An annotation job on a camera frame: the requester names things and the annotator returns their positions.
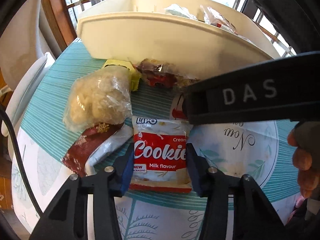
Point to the clear bag of puffed snacks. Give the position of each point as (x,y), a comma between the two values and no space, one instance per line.
(102,96)

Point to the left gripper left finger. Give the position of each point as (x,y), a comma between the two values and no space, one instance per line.
(66,215)

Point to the dark red snowflake snack packet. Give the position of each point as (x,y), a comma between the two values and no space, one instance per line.
(94,145)

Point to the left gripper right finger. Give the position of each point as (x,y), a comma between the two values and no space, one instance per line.
(254,215)

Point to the Lipo cookies packet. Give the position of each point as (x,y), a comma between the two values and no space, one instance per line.
(160,155)

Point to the clear red-trimmed snack bag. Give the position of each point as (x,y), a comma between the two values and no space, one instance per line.
(167,76)

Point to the grey office chair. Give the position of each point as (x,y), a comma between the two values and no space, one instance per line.
(23,79)

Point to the clear pastry snack bag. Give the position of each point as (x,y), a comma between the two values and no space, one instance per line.
(182,11)

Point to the cream plastic storage bin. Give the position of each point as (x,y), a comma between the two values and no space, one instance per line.
(109,31)

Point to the person's right hand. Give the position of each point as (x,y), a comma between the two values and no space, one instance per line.
(307,178)

